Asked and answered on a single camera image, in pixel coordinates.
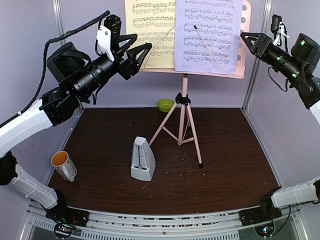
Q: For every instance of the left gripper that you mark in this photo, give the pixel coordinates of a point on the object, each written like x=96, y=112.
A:
x=130, y=64

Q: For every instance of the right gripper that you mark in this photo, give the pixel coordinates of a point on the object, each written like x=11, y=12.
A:
x=262, y=42

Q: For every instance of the yellow sheet music page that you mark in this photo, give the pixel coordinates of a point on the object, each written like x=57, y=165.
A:
x=154, y=22

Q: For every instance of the purple sheet music page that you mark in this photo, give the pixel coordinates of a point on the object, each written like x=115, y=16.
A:
x=207, y=36

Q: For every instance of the pink music stand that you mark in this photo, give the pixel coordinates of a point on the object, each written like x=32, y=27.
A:
x=207, y=90

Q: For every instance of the white metronome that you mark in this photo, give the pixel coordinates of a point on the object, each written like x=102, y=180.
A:
x=143, y=163

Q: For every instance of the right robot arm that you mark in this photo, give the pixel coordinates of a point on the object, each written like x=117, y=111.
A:
x=297, y=67

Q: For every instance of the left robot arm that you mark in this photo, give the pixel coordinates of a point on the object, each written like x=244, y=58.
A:
x=79, y=79

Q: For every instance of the green plastic bowl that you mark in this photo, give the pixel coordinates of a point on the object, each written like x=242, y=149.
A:
x=165, y=105

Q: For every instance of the white orange-lined mug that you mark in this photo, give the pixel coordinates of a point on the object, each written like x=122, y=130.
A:
x=65, y=167

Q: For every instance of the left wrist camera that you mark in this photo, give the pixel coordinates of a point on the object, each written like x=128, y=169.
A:
x=107, y=33

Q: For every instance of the right aluminium frame post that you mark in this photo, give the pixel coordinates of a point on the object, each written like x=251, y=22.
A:
x=257, y=64

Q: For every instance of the aluminium frame post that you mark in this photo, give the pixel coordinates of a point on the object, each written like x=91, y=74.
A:
x=257, y=64
x=56, y=4

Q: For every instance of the left aluminium frame post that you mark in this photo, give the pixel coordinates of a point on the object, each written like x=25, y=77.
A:
x=56, y=4

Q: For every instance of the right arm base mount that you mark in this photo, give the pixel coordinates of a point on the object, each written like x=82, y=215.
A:
x=262, y=217

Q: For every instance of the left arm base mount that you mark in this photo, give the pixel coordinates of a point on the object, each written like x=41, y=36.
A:
x=66, y=219

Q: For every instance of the front aluminium rail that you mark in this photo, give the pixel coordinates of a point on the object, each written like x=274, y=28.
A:
x=225, y=225

